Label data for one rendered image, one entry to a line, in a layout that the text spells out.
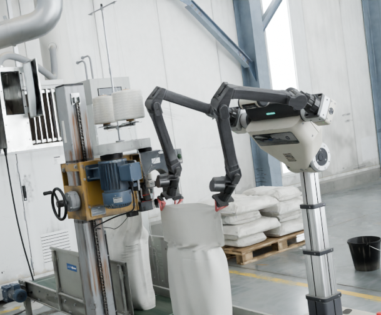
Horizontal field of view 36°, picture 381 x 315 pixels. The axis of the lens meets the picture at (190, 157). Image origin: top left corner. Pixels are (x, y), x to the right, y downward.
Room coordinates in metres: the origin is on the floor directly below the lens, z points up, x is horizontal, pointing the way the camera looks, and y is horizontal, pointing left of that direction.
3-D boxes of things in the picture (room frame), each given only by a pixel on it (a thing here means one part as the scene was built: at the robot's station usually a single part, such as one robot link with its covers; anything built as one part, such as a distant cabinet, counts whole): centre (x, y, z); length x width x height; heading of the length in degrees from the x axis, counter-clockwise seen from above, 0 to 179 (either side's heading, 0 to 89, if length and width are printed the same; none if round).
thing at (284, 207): (6.57, -0.97, 0.44); 0.68 x 0.44 x 0.15; 126
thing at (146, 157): (3.51, 0.27, 1.21); 0.30 x 0.25 x 0.30; 36
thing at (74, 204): (3.16, 0.66, 1.14); 0.11 x 0.06 x 0.11; 36
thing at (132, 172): (3.02, 0.31, 1.25); 0.10 x 0.08 x 0.12; 151
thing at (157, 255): (4.04, 0.32, 0.53); 1.05 x 0.02 x 0.41; 36
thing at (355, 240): (5.17, -1.43, 0.13); 0.30 x 0.30 x 0.26
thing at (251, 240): (6.32, -0.34, 0.20); 0.66 x 0.44 x 0.12; 36
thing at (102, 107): (3.38, 0.45, 1.61); 0.15 x 0.14 x 0.17; 36
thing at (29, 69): (5.16, 1.27, 1.95); 0.30 x 0.01 x 0.48; 36
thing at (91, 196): (3.28, 0.52, 1.18); 0.34 x 0.25 x 0.31; 126
